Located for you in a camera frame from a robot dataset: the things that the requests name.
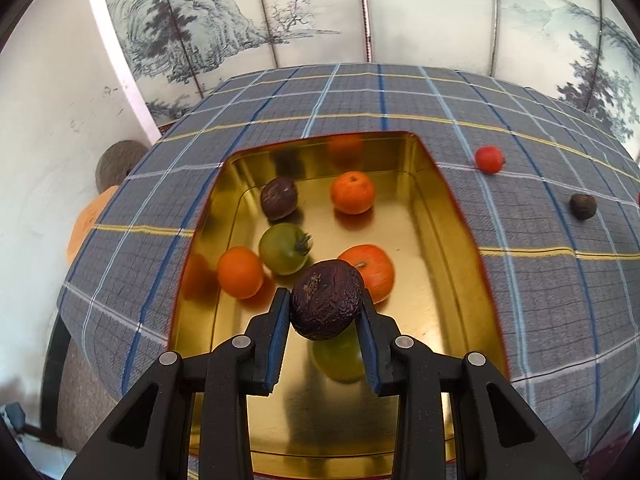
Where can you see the gold metal tray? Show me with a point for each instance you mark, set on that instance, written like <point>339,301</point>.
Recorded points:
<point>331,220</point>

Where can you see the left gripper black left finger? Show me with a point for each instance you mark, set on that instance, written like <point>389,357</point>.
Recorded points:
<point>147,435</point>

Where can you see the orange round cushion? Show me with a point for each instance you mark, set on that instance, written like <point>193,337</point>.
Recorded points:
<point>86,220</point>

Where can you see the large green tomato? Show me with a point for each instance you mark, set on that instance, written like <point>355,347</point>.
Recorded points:
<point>339,358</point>

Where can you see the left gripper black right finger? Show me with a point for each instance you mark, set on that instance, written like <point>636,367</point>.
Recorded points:
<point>496,433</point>

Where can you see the orange tangerine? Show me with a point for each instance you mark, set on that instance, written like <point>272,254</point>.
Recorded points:
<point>239,273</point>
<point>352,193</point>
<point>375,267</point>

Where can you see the wrinkled dark passion fruit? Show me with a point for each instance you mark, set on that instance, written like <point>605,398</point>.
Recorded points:
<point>326,299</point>

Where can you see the dark purple passion fruit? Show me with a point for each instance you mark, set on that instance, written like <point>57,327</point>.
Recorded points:
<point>278,198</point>

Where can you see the landscape painted folding screen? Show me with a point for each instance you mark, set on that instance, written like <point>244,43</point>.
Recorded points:
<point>173,52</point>

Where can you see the grey plaid tablecloth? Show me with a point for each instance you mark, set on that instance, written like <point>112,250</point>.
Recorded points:
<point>566,291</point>

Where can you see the small green tomato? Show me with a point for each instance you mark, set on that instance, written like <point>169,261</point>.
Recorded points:
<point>284,248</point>

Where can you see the red tomato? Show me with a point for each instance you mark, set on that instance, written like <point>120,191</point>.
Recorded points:
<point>489,159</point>

